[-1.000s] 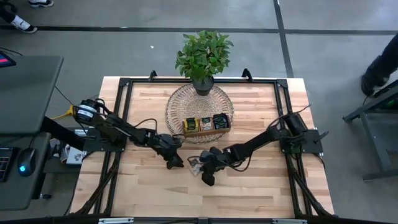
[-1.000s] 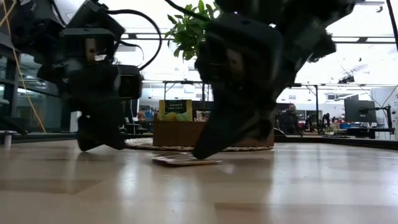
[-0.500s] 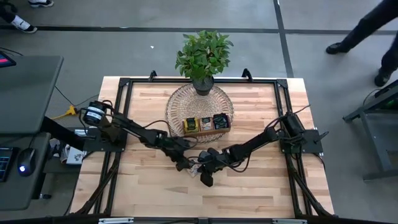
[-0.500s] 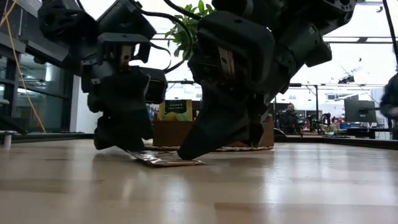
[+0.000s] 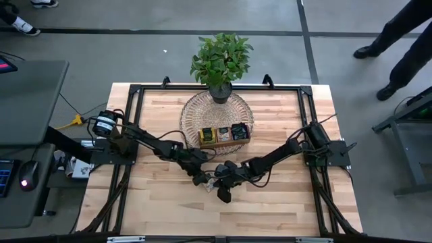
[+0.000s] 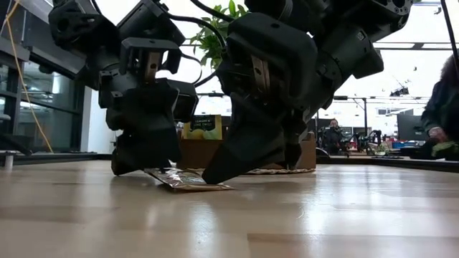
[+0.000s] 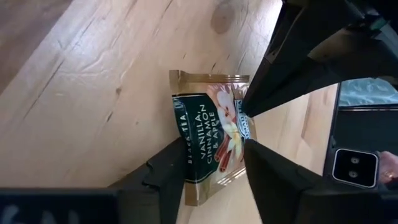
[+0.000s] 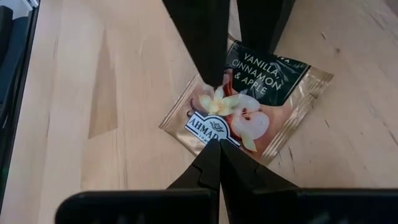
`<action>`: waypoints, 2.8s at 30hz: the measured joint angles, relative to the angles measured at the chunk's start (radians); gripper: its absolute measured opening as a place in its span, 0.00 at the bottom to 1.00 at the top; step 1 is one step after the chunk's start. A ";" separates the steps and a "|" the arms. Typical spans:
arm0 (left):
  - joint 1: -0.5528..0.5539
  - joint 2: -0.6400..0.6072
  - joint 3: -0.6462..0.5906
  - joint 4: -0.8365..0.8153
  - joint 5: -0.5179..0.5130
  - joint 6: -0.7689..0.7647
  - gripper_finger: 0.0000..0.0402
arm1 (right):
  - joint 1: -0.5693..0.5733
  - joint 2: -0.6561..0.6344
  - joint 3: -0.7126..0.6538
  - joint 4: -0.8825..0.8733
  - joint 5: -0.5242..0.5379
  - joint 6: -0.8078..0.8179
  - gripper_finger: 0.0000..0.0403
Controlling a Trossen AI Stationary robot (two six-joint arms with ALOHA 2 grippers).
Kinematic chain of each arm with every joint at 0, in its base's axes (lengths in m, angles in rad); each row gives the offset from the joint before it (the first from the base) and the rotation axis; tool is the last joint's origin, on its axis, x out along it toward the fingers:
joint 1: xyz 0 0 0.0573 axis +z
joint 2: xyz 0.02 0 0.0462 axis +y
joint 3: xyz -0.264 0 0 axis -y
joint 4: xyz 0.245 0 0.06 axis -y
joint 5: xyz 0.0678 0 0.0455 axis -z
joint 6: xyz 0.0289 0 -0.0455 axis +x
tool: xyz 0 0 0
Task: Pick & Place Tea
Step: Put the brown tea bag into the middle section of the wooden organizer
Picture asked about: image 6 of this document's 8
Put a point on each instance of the black lab robot arm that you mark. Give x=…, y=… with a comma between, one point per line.
x=373, y=138

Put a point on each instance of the black spotlight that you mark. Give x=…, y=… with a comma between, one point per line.
x=399, y=92

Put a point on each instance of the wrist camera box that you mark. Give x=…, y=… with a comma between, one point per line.
x=369, y=64
x=184, y=100

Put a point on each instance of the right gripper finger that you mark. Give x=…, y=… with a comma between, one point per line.
x=251, y=143
x=295, y=143

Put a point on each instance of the person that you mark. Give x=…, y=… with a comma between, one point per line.
x=444, y=104
x=332, y=138

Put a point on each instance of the beige vanilla cinnamon tea packet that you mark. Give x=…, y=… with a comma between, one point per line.
x=186, y=179

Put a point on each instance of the round woven placemat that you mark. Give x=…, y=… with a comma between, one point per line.
x=279, y=171

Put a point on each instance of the green yellow lemon tea packet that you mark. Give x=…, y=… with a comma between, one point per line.
x=446, y=147
x=202, y=127

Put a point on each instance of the long LED light bar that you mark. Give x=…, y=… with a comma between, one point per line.
x=416, y=45

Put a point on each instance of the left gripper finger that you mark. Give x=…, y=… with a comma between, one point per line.
x=150, y=129
x=114, y=163

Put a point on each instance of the small green desk plant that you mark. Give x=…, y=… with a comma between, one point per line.
x=380, y=150

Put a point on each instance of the wooden three-compartment tea box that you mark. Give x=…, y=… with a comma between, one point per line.
x=197, y=152

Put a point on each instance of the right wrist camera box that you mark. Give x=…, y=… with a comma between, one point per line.
x=369, y=64

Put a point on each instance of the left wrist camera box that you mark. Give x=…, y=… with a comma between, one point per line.
x=184, y=100

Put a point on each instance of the black metal rig frame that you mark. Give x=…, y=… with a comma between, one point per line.
x=211, y=95
x=364, y=111

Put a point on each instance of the dark computer monitor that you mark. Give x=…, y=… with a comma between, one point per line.
x=410, y=127

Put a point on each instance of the green potted plant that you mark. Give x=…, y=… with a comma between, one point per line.
x=211, y=39

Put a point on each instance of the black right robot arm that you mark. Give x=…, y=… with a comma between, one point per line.
x=340, y=14

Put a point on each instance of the short white post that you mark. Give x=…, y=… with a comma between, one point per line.
x=9, y=162

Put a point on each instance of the person's hand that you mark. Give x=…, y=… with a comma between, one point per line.
x=438, y=134

